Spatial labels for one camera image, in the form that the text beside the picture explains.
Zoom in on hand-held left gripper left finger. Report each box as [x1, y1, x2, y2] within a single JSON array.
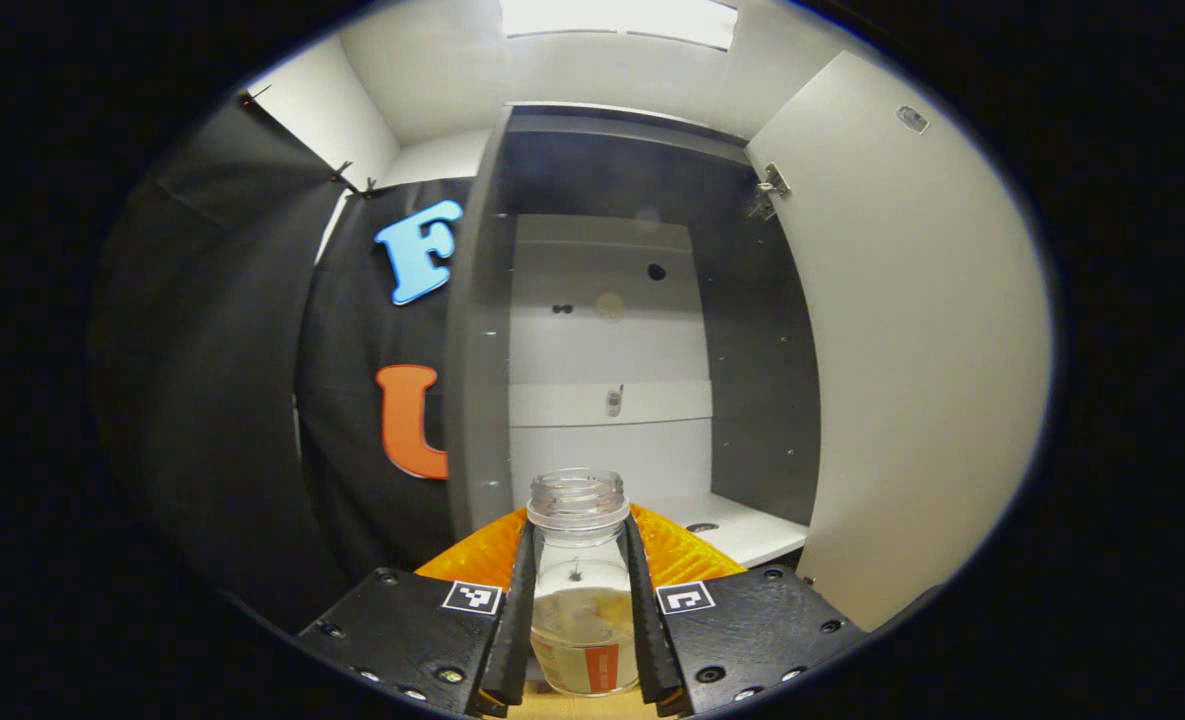
[[297, 505, 539, 719]]

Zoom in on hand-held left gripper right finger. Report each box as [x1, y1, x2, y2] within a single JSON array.
[[622, 502, 869, 719]]

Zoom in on clear bottle orange label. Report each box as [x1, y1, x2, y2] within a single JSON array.
[[525, 468, 643, 698]]

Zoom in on dark grey cabinet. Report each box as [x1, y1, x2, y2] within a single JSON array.
[[445, 102, 823, 571]]

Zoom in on beige cabinet door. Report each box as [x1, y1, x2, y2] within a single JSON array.
[[745, 48, 1055, 633]]

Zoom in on black backdrop cloth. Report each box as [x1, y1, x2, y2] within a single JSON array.
[[92, 95, 473, 631]]

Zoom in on long ceiling light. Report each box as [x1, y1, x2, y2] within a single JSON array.
[[500, 0, 738, 51]]

